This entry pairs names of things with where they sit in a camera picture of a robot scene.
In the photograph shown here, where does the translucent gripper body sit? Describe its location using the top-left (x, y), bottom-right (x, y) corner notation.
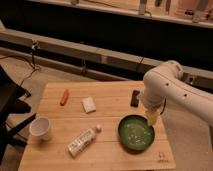
top-left (145, 106), bottom-right (163, 126)

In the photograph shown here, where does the white sponge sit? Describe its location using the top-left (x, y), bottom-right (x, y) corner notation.
top-left (82, 97), bottom-right (96, 113)

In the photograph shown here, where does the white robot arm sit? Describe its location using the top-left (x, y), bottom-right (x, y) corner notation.
top-left (137, 60), bottom-right (213, 150)

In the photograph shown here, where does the green ceramic bowl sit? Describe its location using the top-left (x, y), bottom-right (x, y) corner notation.
top-left (118, 115), bottom-right (155, 152)

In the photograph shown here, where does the black rectangular block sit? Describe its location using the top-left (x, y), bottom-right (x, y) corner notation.
top-left (130, 90), bottom-right (140, 107)

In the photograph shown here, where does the white plastic bottle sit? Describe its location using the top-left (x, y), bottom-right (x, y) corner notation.
top-left (68, 124), bottom-right (102, 158)

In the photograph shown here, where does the orange carrot toy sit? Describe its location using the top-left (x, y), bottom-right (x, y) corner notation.
top-left (60, 89), bottom-right (69, 106)

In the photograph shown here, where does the white cup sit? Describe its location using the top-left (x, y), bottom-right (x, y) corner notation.
top-left (29, 117), bottom-right (52, 141)

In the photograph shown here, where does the black chair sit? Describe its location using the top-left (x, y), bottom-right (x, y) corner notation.
top-left (0, 65), bottom-right (36, 164)

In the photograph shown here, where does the black floor cable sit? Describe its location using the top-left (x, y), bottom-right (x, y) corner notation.
top-left (0, 41), bottom-right (41, 88)

